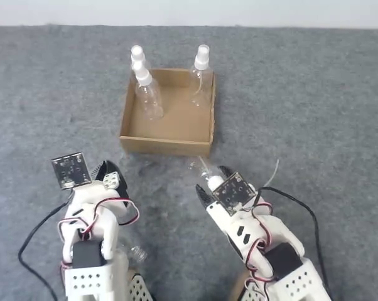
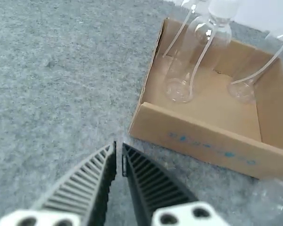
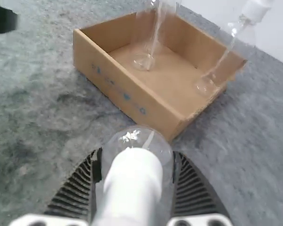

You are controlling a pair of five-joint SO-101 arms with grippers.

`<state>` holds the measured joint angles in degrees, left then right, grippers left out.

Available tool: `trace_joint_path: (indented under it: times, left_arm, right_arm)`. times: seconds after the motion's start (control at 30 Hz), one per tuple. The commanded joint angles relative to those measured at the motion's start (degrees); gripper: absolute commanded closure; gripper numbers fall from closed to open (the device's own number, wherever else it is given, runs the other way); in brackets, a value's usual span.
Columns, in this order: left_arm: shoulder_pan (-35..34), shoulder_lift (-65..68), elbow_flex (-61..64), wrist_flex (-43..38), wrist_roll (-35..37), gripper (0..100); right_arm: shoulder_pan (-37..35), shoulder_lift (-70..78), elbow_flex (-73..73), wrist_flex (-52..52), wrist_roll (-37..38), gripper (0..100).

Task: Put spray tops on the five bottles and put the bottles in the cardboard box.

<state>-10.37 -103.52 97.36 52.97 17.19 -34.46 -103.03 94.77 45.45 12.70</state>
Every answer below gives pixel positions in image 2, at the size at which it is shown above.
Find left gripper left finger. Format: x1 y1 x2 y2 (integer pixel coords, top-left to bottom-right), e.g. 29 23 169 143
0 140 117 226

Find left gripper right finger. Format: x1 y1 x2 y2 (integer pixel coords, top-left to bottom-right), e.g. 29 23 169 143
121 142 229 226

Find brown cardboard box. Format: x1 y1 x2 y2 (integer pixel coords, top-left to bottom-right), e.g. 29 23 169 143
128 18 283 181

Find clear plastic bottle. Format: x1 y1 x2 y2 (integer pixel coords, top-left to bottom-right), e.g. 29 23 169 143
164 0 239 105
162 0 197 59
227 30 283 105

